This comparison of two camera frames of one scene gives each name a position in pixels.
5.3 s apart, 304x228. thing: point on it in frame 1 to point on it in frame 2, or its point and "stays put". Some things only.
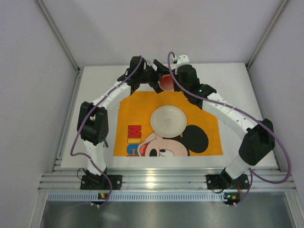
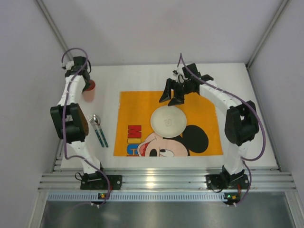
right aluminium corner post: (283, 4) stays put
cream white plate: (168, 121) stays put
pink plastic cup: (166, 83) to (89, 94)
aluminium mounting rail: (67, 178) stays put
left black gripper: (149, 76) to (87, 80)
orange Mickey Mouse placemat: (134, 135) stays put
